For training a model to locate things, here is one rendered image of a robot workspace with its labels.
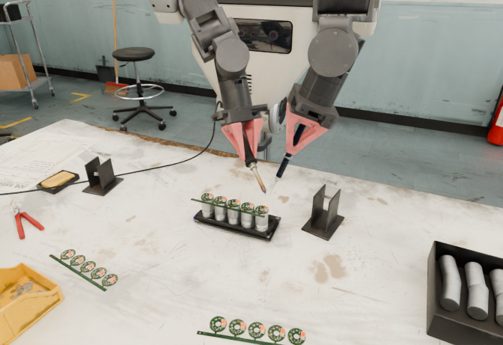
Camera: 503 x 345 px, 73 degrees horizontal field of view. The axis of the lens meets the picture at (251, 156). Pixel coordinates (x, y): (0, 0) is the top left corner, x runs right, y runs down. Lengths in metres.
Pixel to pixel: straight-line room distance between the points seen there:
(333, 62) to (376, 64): 2.74
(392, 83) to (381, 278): 2.67
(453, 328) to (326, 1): 0.46
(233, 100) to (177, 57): 3.24
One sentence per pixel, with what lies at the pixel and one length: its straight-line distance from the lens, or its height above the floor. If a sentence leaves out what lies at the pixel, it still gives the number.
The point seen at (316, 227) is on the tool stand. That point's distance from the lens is 0.69.
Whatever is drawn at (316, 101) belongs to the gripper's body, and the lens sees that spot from 0.52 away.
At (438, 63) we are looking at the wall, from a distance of 3.17.
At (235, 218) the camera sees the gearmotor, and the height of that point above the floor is 0.79.
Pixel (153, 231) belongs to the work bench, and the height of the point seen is 0.75.
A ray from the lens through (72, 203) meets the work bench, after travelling 0.85.
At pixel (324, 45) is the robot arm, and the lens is 0.43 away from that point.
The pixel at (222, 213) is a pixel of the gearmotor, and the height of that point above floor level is 0.79.
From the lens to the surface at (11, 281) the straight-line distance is 0.69.
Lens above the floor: 1.20
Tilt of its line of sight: 28 degrees down
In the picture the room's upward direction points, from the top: straight up
